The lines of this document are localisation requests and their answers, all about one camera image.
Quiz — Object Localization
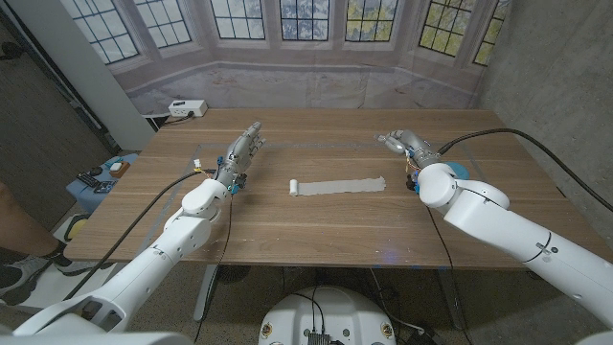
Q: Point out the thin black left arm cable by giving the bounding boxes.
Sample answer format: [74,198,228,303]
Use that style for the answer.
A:
[193,192,235,344]

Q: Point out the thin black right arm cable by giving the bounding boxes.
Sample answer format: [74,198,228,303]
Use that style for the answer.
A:
[424,205,465,331]

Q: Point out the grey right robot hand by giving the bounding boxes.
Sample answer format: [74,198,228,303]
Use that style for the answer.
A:
[374,128,442,169]

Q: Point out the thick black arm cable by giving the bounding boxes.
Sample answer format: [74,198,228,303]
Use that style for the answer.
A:
[63,170,216,302]
[438,126,613,214]

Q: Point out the blue disk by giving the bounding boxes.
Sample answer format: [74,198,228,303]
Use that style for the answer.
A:
[443,161,471,181]

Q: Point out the white power strip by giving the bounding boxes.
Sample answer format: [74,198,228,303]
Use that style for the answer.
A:
[168,99,209,119]

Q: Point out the yellow and black floor item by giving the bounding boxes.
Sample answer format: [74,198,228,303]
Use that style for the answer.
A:
[64,214,90,242]

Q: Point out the grey sneaker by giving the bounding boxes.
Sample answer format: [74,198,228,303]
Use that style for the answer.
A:
[0,256,52,307]
[56,258,116,277]

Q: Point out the grey metal table leg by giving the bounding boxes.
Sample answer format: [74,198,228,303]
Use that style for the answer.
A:
[193,264,220,323]
[435,267,468,331]

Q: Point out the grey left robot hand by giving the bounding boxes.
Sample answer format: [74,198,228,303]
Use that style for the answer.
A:
[214,121,267,193]

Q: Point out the printed window backdrop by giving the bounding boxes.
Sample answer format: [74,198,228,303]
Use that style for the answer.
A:
[59,0,511,116]

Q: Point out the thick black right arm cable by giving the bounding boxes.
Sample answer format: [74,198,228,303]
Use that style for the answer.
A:
[438,126,613,214]

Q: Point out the white floor cable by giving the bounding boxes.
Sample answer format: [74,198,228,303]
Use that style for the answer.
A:
[368,267,426,335]

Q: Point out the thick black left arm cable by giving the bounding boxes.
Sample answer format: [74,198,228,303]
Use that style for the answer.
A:
[63,170,216,302]

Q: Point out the white gauze bandage strip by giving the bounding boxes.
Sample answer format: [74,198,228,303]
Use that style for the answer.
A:
[288,175,387,197]

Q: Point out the white floor mat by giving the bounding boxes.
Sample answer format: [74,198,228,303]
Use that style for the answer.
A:
[13,261,121,311]

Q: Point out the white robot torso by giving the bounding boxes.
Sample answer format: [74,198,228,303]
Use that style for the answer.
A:
[258,286,397,345]

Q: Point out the person's bare leg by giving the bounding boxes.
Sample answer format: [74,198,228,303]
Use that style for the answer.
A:
[0,180,63,260]

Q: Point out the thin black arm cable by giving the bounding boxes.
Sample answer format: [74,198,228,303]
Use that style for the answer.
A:
[193,192,235,344]
[424,205,465,331]

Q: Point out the black round fan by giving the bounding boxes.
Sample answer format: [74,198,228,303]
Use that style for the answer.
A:
[216,264,252,285]

